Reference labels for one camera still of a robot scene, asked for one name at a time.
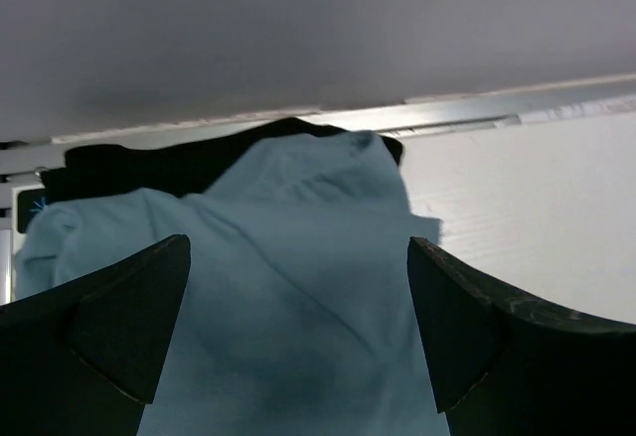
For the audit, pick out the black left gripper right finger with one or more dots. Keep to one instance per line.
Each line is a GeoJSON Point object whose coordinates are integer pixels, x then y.
{"type": "Point", "coordinates": [503, 361]}

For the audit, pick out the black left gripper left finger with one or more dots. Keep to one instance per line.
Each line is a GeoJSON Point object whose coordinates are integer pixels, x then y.
{"type": "Point", "coordinates": [85, 357]}

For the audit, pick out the teal blue t shirt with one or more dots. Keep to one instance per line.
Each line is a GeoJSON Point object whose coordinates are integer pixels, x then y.
{"type": "Point", "coordinates": [297, 318]}

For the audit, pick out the black t shirt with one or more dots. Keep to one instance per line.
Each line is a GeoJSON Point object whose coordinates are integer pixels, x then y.
{"type": "Point", "coordinates": [149, 168]}

